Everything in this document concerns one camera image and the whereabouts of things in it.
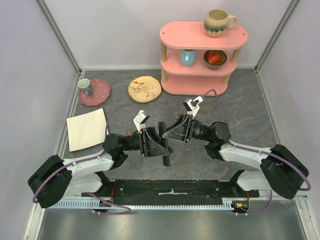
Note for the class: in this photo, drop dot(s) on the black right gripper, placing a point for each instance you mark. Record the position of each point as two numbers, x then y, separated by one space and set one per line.
188 128

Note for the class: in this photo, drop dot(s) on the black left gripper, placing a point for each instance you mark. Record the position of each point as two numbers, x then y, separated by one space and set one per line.
150 143

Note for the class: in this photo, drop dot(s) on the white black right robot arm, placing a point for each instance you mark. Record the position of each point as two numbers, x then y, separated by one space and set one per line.
276 168

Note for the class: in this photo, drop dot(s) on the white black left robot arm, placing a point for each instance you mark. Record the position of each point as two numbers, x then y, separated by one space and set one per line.
59 178

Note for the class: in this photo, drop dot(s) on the pink three-tier shelf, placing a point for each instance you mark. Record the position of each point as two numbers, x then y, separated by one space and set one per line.
197 79

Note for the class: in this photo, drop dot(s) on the cream bird plate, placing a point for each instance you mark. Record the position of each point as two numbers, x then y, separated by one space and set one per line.
144 89

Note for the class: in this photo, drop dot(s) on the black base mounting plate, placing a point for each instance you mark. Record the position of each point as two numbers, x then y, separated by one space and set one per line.
136 191

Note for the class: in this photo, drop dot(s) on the white square plate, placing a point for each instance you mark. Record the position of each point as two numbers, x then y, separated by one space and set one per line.
86 130

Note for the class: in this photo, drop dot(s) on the light blue mug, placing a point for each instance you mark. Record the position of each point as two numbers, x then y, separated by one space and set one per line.
187 57

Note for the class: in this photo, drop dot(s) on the pink dotted plate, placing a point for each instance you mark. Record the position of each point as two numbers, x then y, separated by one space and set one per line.
101 91

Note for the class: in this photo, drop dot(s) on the dark patterned bowl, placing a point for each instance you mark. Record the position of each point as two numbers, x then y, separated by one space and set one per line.
221 53

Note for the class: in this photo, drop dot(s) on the orange cup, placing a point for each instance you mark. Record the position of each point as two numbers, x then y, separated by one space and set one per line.
214 58

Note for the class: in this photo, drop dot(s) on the grey blue cup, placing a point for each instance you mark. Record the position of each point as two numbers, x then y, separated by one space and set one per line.
85 86

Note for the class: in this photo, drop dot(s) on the beige ceramic mug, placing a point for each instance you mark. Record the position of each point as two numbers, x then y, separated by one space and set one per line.
217 22

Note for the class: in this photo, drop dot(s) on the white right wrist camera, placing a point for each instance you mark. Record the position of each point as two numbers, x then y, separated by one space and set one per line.
192 105

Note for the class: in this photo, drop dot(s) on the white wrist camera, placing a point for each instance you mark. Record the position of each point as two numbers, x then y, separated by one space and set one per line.
192 105
140 120

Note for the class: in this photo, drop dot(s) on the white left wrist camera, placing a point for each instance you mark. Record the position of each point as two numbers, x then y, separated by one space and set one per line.
140 120

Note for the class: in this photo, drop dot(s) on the white slotted cable duct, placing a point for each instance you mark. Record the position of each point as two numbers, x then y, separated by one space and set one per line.
95 204

